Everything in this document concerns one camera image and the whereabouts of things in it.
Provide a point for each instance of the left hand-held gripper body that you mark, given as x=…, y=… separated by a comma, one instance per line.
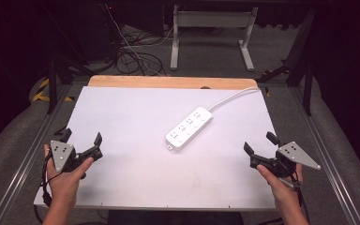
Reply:
x=63, y=154

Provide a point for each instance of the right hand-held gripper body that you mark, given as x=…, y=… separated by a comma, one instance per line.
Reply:
x=295, y=153

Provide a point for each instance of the person's left hand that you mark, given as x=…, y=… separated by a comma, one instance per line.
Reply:
x=63, y=186

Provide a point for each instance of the person's right hand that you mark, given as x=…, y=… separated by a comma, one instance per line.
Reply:
x=286, y=190

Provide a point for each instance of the yellow black hazard tape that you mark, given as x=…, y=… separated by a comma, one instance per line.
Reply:
x=42, y=92

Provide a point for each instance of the white board sheet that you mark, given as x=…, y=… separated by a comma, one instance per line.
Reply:
x=137, y=175

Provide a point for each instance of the black metal stand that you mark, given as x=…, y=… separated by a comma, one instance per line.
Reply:
x=307, y=78
x=52, y=84

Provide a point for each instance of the white power strip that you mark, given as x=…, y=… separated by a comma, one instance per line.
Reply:
x=189, y=128

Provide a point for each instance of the wooden board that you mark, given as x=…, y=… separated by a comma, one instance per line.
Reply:
x=156, y=82

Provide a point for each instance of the person's dark clothing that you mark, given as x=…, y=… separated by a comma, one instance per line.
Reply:
x=175, y=218

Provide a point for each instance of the white metal stand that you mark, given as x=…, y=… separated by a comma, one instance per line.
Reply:
x=212, y=19

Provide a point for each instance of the aluminium rail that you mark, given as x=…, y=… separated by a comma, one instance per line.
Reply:
x=328, y=162
x=25, y=165

